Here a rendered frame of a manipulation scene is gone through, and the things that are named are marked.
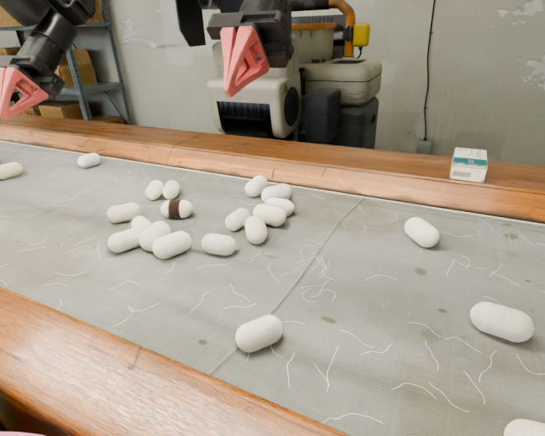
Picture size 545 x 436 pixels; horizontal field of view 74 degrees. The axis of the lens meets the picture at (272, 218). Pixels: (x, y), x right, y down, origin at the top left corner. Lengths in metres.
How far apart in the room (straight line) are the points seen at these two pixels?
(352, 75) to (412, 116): 1.21
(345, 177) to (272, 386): 0.30
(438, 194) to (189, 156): 0.35
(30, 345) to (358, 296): 0.22
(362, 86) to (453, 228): 0.85
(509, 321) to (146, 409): 0.22
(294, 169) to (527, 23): 1.95
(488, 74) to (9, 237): 2.21
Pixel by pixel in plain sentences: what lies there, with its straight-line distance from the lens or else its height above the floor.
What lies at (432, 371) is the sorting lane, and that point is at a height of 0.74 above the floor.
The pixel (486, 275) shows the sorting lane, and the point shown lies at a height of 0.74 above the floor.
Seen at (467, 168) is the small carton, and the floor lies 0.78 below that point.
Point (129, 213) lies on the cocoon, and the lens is 0.42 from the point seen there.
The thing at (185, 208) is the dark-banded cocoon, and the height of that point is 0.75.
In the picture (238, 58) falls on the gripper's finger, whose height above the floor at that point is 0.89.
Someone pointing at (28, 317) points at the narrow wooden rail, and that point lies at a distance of 0.29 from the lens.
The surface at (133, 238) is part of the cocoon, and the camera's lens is 0.37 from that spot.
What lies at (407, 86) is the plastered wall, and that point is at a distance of 2.36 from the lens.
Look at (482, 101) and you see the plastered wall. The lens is 2.36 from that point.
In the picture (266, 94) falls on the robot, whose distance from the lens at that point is 0.99.
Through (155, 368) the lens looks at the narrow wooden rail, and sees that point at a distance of 0.22.
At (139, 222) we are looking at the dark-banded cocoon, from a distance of 0.39.
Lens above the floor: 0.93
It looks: 28 degrees down
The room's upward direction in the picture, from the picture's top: 2 degrees counter-clockwise
